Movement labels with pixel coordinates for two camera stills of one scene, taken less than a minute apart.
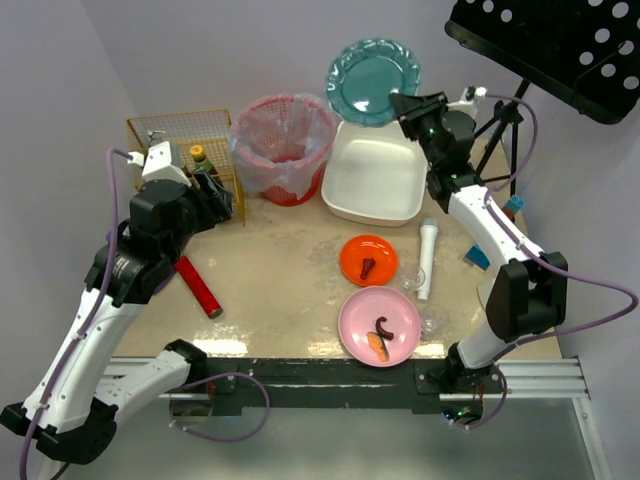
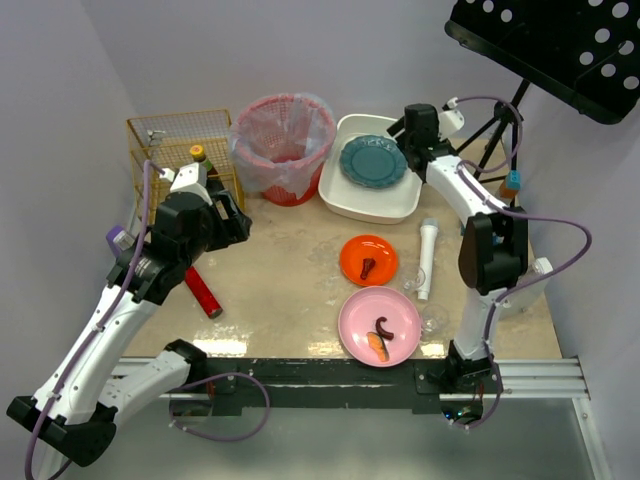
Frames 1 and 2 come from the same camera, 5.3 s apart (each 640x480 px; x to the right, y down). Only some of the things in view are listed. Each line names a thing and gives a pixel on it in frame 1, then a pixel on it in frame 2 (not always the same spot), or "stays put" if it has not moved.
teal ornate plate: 362,77 → 373,161
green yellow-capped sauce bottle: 197,153 stays put
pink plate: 360,315 stays put
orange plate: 357,250 stays put
